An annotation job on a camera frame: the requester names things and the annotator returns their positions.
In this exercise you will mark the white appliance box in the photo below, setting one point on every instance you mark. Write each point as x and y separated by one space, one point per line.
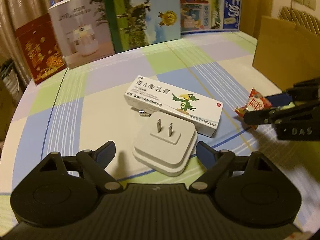
81 30

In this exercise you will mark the white ointment box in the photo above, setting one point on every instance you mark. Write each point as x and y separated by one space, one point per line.
155 96

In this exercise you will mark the wooden wardrobe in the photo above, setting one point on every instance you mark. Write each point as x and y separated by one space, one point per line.
251 15

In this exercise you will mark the white power adapter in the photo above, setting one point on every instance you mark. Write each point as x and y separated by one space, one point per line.
165 143

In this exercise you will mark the green blue milk carton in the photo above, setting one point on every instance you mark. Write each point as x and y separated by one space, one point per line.
138 23

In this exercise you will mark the red candy wrapper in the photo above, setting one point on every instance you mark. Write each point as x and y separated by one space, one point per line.
256 102

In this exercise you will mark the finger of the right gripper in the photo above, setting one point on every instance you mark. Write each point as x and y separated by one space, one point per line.
267 116
279 100

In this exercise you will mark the blue cartoon milk carton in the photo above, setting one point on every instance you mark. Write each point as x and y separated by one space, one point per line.
198 16

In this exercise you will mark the quilted beige cushion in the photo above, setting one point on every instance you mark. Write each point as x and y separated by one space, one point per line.
302 18

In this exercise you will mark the white wall socket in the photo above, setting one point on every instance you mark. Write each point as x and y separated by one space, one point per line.
310 4

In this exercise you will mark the cardboard box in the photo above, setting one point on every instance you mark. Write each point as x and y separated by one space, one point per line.
286 53

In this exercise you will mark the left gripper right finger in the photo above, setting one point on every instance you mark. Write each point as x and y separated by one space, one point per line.
217 163

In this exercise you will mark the beige curtain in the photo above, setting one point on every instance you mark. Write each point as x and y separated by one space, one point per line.
14 14

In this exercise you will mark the checkered bed sheet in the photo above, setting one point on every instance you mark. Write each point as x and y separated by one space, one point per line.
203 78

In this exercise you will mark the red gift box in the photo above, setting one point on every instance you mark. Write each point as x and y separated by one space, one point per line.
40 48

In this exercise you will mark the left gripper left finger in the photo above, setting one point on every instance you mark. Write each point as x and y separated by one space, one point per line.
93 164

